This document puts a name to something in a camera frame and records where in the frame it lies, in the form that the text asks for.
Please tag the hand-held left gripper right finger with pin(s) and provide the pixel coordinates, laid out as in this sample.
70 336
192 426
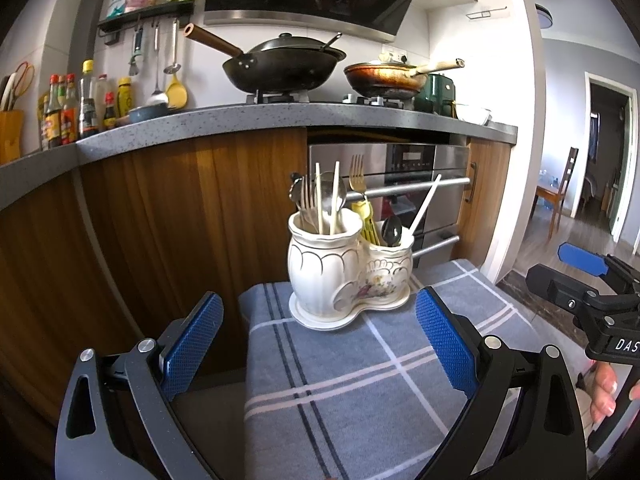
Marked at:
447 340

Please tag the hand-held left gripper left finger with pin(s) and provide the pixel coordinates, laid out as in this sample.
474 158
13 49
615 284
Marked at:
192 345

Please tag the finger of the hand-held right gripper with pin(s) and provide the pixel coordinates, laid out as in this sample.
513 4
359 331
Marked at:
582 259
555 282

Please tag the black spoon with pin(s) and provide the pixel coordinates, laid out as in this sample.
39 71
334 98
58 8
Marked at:
391 231

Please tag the cream chopstick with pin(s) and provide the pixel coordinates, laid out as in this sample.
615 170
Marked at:
425 202

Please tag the white floral ceramic utensil holder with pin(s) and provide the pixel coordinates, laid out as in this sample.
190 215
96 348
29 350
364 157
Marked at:
320 270

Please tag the small silver spoon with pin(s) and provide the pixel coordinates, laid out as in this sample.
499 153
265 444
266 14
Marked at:
297 197

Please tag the silver fork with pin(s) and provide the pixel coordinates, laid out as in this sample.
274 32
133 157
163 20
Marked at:
307 205

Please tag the large silver spoon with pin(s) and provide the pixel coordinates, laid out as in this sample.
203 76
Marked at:
334 190

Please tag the gold fork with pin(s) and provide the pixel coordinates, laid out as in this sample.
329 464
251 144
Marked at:
357 172

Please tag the person's right hand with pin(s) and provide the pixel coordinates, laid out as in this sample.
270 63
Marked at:
604 390

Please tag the wooden dining chair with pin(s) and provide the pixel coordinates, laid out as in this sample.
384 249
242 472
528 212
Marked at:
567 185

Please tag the narrow wooden cabinet door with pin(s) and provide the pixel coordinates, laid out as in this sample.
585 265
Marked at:
487 200

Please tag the blue plaid cloth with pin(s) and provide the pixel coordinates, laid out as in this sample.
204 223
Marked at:
350 385

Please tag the white ceramic tray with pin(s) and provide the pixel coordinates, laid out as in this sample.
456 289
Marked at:
320 324

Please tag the wooden base cabinet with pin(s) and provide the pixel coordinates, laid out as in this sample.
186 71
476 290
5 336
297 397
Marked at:
175 210

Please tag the glass bowl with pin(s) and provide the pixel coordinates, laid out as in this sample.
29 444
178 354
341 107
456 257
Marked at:
472 114

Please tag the stainless steel oven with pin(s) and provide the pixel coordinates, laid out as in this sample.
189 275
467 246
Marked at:
415 160

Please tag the grey stone countertop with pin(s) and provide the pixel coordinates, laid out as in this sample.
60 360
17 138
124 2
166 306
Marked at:
200 120

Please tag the blue dish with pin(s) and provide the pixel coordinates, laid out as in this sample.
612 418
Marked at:
147 112

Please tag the round ceiling lamp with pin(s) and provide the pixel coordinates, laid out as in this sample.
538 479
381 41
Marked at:
544 17

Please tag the hanging steel ladle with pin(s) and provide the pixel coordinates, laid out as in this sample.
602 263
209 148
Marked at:
157 95

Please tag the yellow spatula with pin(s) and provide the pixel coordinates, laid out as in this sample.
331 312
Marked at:
177 92

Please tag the row of condiment bottles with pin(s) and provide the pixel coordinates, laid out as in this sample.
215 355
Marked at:
85 110

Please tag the copper frying pan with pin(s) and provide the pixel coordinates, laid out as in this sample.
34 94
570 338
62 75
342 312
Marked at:
385 80

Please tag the yellow knife block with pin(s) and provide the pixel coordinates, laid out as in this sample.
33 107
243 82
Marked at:
11 135

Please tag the hanging slotted spoon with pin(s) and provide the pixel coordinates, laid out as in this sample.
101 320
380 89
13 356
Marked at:
172 65

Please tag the black wok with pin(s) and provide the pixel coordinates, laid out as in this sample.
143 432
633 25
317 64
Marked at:
280 67

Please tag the hanging peeler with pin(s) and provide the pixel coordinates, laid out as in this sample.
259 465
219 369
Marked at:
136 55

